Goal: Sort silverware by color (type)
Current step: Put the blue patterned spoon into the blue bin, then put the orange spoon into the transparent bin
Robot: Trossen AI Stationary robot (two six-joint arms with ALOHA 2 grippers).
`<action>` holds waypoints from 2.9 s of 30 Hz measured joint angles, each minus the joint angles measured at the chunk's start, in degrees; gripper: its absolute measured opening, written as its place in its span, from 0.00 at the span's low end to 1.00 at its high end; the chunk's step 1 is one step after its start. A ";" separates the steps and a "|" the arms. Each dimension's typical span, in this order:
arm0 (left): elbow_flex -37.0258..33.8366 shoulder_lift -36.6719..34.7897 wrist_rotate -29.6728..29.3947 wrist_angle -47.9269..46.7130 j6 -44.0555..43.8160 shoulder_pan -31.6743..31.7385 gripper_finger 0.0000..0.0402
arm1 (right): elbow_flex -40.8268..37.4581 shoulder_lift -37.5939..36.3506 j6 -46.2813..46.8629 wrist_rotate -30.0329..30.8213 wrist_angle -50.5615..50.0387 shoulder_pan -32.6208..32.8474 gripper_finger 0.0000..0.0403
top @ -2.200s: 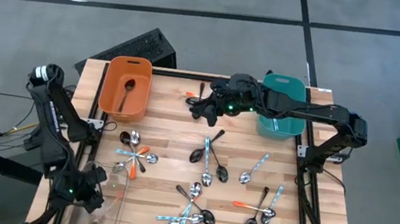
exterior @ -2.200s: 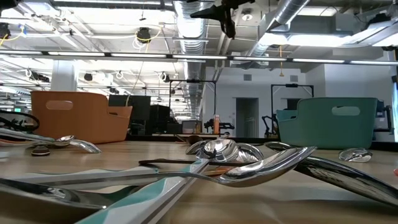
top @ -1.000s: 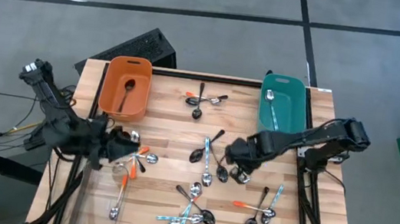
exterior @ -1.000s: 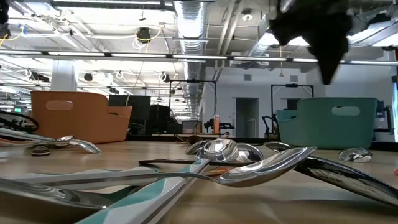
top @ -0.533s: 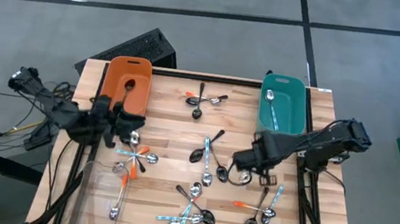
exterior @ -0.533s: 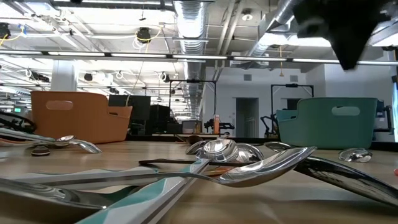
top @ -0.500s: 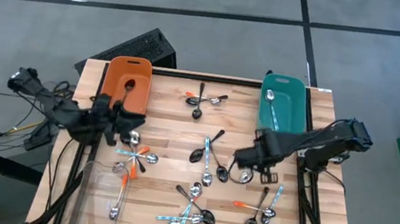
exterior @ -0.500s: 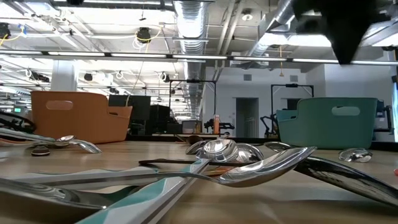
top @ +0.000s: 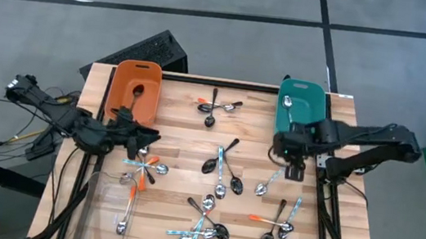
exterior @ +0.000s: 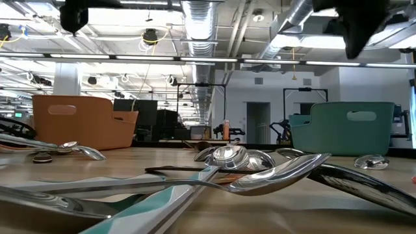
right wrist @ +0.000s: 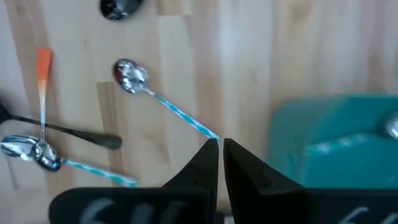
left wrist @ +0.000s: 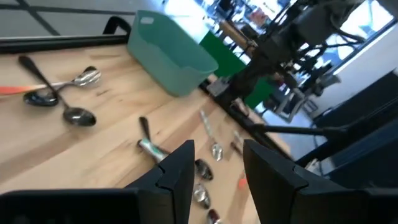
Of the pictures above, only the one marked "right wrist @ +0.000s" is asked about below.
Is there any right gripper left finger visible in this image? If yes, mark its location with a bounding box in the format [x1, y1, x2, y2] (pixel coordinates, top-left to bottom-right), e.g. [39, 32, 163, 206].
[49, 138, 220, 224]

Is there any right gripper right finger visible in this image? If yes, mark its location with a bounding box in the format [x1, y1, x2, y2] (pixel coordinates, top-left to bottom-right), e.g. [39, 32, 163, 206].
[223, 138, 398, 224]

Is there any teal striped handle spoon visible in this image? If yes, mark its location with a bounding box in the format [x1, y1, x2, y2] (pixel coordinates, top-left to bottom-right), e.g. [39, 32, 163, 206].
[0, 134, 139, 189]
[112, 58, 222, 141]

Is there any orange handle silver spoon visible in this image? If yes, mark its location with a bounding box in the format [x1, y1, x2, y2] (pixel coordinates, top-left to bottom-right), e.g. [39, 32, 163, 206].
[32, 46, 62, 172]

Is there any teal plastic bin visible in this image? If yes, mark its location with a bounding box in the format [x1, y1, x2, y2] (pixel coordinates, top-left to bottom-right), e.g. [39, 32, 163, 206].
[267, 94, 398, 190]

